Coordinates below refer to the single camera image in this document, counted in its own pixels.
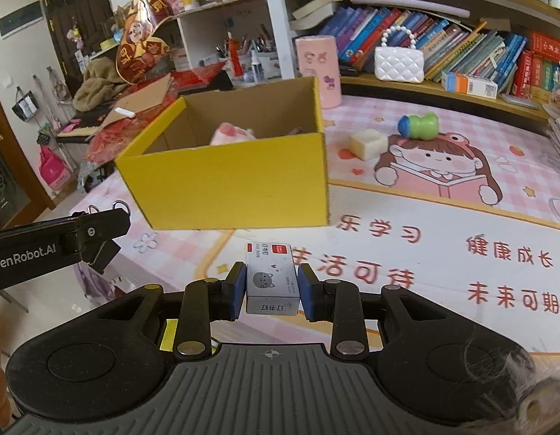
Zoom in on red boxed book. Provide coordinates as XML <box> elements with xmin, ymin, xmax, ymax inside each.
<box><xmin>529</xmin><ymin>32</ymin><xmax>560</xmax><ymax>59</ymax></box>

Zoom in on pen holder with pens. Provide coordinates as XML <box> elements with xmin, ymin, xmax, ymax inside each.
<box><xmin>215</xmin><ymin>31</ymin><xmax>281</xmax><ymax>81</ymax></box>

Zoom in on red patterned paper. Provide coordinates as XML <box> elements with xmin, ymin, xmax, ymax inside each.
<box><xmin>84</xmin><ymin>61</ymin><xmax>227</xmax><ymax>165</ymax></box>

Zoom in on dark wooden door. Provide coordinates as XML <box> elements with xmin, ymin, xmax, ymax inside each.
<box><xmin>37</xmin><ymin>0</ymin><xmax>114</xmax><ymax>97</ymax></box>

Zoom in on pink printed desk mat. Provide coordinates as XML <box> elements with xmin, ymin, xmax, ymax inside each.
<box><xmin>70</xmin><ymin>95</ymin><xmax>560</xmax><ymax>355</ymax></box>

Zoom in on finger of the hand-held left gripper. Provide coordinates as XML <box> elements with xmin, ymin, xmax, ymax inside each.
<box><xmin>90</xmin><ymin>237</ymin><xmax>122</xmax><ymax>275</ymax></box>
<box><xmin>72</xmin><ymin>207</ymin><xmax>131</xmax><ymax>259</ymax></box>

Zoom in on white flat folder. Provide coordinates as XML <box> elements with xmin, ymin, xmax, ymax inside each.
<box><xmin>347</xmin><ymin>0</ymin><xmax>472</xmax><ymax>20</ymax></box>

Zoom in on pink pig plush toy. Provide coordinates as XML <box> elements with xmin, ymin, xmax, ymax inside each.
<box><xmin>210</xmin><ymin>122</ymin><xmax>256</xmax><ymax>146</ymax></box>

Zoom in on brown plush cloth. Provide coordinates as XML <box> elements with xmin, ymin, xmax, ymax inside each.
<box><xmin>73</xmin><ymin>60</ymin><xmax>127</xmax><ymax>112</ymax></box>

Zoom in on grey flat case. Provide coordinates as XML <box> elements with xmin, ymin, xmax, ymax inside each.
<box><xmin>502</xmin><ymin>94</ymin><xmax>542</xmax><ymax>110</ymax></box>

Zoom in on row of colourful books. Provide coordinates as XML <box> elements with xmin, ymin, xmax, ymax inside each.
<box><xmin>327</xmin><ymin>7</ymin><xmax>530</xmax><ymax>96</ymax></box>

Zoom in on green dumbbell toy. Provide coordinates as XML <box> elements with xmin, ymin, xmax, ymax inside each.
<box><xmin>397</xmin><ymin>112</ymin><xmax>440</xmax><ymax>141</ymax></box>

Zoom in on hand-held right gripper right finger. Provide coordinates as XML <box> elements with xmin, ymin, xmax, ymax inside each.
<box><xmin>297</xmin><ymin>263</ymin><xmax>449</xmax><ymax>358</ymax></box>

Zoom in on orange and white medicine box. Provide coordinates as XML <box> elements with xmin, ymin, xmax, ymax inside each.
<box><xmin>441</xmin><ymin>71</ymin><xmax>499</xmax><ymax>100</ymax></box>

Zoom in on white quilted pearl handbag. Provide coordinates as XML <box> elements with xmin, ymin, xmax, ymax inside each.
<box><xmin>373</xmin><ymin>26</ymin><xmax>425</xmax><ymax>85</ymax></box>

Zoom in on small staples box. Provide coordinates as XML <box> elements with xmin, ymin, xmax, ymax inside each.
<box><xmin>245</xmin><ymin>240</ymin><xmax>303</xmax><ymax>316</ymax></box>

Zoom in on pink hanging bag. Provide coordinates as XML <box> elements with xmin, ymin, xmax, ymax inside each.
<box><xmin>37</xmin><ymin>145</ymin><xmax>71</xmax><ymax>191</ymax></box>

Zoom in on brown cardboard sheet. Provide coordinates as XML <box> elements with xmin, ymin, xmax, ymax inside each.
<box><xmin>98</xmin><ymin>75</ymin><xmax>177</xmax><ymax>131</ymax></box>

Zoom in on red festive hanging decoration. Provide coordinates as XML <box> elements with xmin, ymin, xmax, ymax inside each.
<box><xmin>113</xmin><ymin>0</ymin><xmax>173</xmax><ymax>85</ymax></box>

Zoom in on thick white books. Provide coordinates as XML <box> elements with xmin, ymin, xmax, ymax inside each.
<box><xmin>290</xmin><ymin>0</ymin><xmax>345</xmax><ymax>32</ymax></box>

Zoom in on pink cylinder holder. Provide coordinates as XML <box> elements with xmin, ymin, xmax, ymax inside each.
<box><xmin>294</xmin><ymin>35</ymin><xmax>343</xmax><ymax>110</ymax></box>

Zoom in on white cube eraser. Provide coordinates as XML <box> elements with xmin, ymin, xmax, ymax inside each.
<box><xmin>350</xmin><ymin>129</ymin><xmax>390</xmax><ymax>162</ymax></box>

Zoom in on wooden bookshelf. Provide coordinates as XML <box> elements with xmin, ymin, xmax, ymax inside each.
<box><xmin>261</xmin><ymin>0</ymin><xmax>560</xmax><ymax>124</ymax></box>

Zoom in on white side shelf unit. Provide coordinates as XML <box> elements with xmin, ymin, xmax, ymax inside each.
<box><xmin>170</xmin><ymin>0</ymin><xmax>286</xmax><ymax>83</ymax></box>

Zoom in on yellow cardboard box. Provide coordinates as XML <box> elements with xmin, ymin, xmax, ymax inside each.
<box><xmin>114</xmin><ymin>76</ymin><xmax>330</xmax><ymax>231</ymax></box>

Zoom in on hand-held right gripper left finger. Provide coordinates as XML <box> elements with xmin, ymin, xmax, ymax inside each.
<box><xmin>96</xmin><ymin>261</ymin><xmax>247</xmax><ymax>358</ymax></box>

